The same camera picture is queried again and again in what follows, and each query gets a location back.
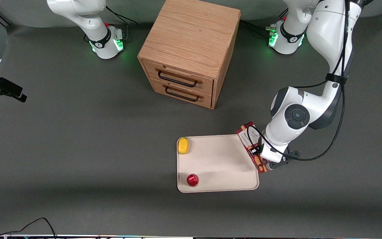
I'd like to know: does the black base cable bundle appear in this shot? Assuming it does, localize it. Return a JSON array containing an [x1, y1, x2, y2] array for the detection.
[[240, 19, 274, 38]]

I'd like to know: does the black drawer handle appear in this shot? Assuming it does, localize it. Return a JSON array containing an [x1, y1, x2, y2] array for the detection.
[[155, 68, 203, 88], [162, 84, 204, 103]]

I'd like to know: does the wooden drawer cabinet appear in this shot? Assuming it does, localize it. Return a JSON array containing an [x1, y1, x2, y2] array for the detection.
[[137, 0, 241, 110]]

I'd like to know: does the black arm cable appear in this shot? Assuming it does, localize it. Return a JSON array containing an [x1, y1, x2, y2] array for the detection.
[[247, 0, 361, 162]]

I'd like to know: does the red cookie box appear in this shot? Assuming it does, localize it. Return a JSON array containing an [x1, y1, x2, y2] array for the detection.
[[236, 121, 272, 174]]

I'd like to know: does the thin black cable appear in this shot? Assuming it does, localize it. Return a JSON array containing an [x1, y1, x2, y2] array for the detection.
[[0, 217, 57, 239]]

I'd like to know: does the yellow lemon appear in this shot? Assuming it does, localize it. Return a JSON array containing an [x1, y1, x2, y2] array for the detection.
[[177, 136, 190, 155]]

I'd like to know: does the beige rectangular tray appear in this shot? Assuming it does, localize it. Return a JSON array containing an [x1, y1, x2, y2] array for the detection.
[[176, 133, 260, 194]]

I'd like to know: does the wooden drawer front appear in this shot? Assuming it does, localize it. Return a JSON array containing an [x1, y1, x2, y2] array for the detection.
[[149, 78, 213, 109], [142, 60, 215, 97]]

